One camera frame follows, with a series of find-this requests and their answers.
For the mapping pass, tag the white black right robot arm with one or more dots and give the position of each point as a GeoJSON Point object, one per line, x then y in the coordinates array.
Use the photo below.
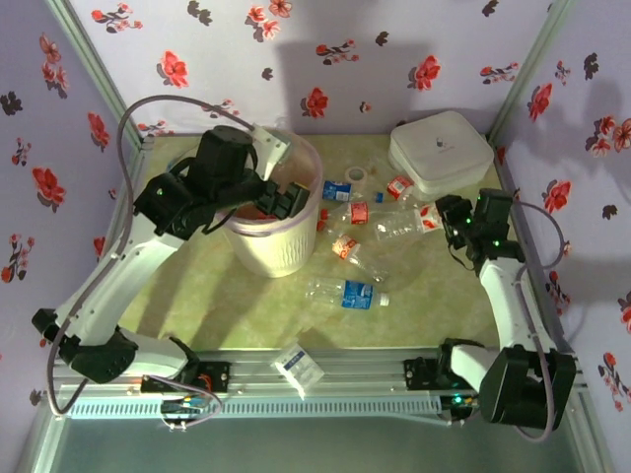
{"type": "Point", "coordinates": [508, 305]}

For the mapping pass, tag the white square lidded box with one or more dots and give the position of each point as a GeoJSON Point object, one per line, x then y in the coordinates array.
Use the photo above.
{"type": "Point", "coordinates": [439, 162]}

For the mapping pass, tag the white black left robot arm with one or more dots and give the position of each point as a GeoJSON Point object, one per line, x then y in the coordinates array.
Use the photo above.
{"type": "Point", "coordinates": [118, 276]}

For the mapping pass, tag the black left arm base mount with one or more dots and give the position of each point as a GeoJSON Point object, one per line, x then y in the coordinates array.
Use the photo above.
{"type": "Point", "coordinates": [217, 374]}

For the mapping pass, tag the red white label bottle white cap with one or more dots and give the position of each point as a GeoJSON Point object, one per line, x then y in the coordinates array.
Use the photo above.
{"type": "Point", "coordinates": [394, 226]}

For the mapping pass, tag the white plastic waste bin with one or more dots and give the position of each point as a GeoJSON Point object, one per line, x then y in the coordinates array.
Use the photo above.
{"type": "Point", "coordinates": [281, 251]}

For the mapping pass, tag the clear bottle red cap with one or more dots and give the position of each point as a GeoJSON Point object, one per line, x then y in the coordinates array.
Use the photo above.
{"type": "Point", "coordinates": [344, 246]}
{"type": "Point", "coordinates": [360, 212]}

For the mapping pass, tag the blue label bottle white cap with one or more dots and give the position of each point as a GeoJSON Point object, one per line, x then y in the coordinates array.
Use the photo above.
{"type": "Point", "coordinates": [357, 294]}

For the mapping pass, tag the aluminium frame post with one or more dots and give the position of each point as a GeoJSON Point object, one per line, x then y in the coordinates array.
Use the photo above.
{"type": "Point", "coordinates": [93, 69]}
{"type": "Point", "coordinates": [530, 69]}

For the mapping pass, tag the clear round lid blue rim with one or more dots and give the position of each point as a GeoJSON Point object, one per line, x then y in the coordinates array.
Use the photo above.
{"type": "Point", "coordinates": [173, 162]}

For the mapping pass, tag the crushed red label bottle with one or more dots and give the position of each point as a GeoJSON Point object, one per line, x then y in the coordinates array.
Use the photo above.
{"type": "Point", "coordinates": [400, 187]}

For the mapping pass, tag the aluminium table side rail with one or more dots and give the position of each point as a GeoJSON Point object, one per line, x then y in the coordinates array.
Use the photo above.
{"type": "Point", "coordinates": [118, 217]}
{"type": "Point", "coordinates": [551, 320]}

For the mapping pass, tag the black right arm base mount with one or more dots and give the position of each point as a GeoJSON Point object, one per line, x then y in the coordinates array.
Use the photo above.
{"type": "Point", "coordinates": [416, 374]}

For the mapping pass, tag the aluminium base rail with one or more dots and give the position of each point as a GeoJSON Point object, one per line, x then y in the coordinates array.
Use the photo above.
{"type": "Point", "coordinates": [355, 367]}

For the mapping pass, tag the white tissue packet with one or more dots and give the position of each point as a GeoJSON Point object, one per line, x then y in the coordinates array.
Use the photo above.
{"type": "Point", "coordinates": [298, 369]}

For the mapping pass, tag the crushed blue label bottle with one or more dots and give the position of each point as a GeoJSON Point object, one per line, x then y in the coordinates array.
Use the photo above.
{"type": "Point", "coordinates": [336, 191]}

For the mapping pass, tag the small green circuit board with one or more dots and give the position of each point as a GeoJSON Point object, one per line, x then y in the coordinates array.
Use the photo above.
{"type": "Point", "coordinates": [185, 406]}
{"type": "Point", "coordinates": [458, 401]}

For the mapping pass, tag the beige tape roll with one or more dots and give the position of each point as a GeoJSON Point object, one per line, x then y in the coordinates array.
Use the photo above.
{"type": "Point", "coordinates": [365, 176]}

